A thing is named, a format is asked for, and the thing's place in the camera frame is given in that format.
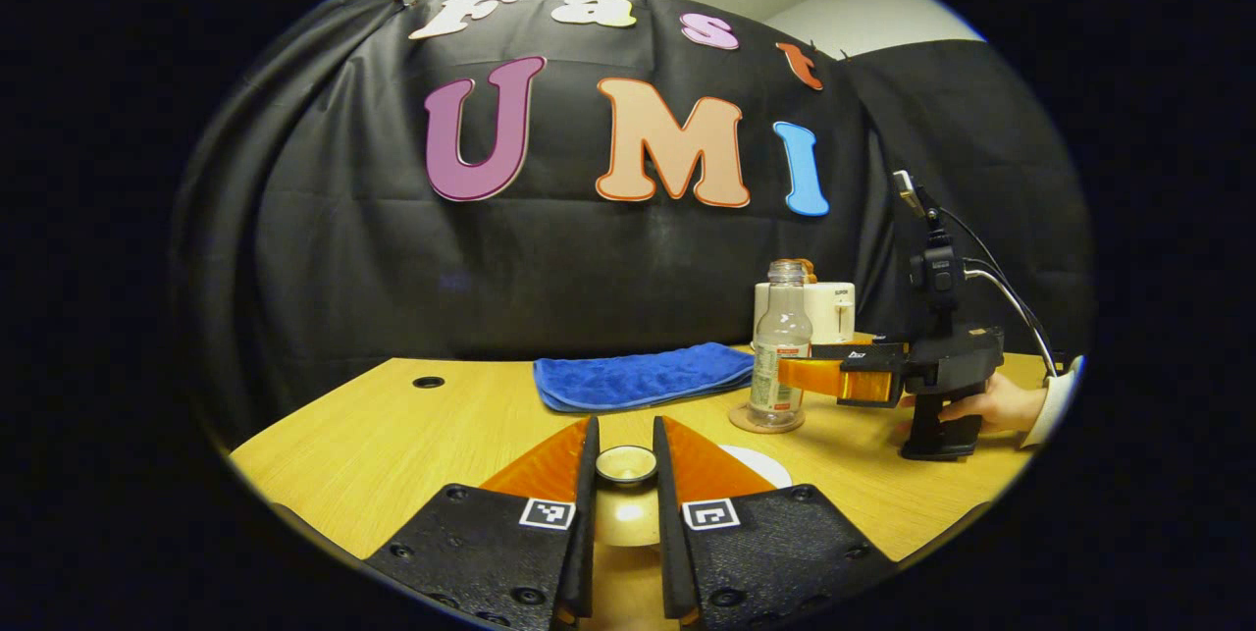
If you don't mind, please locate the white toaster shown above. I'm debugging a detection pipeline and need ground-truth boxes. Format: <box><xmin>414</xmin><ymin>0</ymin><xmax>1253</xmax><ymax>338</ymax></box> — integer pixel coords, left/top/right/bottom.
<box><xmin>753</xmin><ymin>281</ymin><xmax>857</xmax><ymax>349</ymax></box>

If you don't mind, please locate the black camera cable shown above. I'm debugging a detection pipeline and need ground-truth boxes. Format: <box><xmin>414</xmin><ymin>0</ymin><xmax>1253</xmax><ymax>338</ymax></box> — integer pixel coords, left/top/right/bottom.
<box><xmin>937</xmin><ymin>207</ymin><xmax>1061</xmax><ymax>362</ymax></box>

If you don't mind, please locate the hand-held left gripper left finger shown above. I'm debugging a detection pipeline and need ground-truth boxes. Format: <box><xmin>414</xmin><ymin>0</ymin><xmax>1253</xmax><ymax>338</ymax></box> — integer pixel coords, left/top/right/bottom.
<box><xmin>363</xmin><ymin>415</ymin><xmax>602</xmax><ymax>630</ymax></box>

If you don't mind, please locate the round cork coaster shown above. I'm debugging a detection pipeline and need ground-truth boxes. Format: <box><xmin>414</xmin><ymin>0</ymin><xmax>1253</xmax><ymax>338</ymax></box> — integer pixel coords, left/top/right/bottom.
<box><xmin>728</xmin><ymin>402</ymin><xmax>808</xmax><ymax>435</ymax></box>

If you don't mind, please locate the grey camera cable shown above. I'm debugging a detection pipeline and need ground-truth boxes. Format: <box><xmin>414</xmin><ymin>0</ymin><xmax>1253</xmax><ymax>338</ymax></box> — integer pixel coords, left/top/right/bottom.
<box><xmin>965</xmin><ymin>265</ymin><xmax>1063</xmax><ymax>379</ymax></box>

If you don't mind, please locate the cream teacup lid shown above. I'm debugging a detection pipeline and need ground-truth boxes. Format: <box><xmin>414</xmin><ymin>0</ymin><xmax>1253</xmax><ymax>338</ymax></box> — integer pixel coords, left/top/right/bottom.
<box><xmin>589</xmin><ymin>445</ymin><xmax>663</xmax><ymax>550</ymax></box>

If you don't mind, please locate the black backdrop cloth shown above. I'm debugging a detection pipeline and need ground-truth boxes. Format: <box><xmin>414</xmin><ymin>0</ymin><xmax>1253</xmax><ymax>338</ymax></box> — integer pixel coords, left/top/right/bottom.
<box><xmin>172</xmin><ymin>0</ymin><xmax>1095</xmax><ymax>446</ymax></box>

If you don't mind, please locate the blue folded towel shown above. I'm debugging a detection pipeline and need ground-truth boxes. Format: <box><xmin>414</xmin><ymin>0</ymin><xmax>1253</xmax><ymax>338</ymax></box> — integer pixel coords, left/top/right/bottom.
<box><xmin>533</xmin><ymin>342</ymin><xmax>757</xmax><ymax>414</ymax></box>

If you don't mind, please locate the cream porcelain teacup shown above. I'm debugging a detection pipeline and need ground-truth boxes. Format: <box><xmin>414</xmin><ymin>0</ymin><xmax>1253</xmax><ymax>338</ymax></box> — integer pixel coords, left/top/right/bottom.
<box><xmin>719</xmin><ymin>444</ymin><xmax>794</xmax><ymax>491</ymax></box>

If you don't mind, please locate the clear glass water bottle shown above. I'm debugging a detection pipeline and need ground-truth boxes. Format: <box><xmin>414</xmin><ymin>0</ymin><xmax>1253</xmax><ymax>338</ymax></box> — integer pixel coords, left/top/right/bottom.
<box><xmin>748</xmin><ymin>259</ymin><xmax>814</xmax><ymax>430</ymax></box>

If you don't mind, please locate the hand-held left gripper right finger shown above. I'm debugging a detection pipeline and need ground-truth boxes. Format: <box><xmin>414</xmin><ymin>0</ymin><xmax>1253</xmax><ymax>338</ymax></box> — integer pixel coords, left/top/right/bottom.
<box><xmin>652</xmin><ymin>415</ymin><xmax>899</xmax><ymax>630</ymax></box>

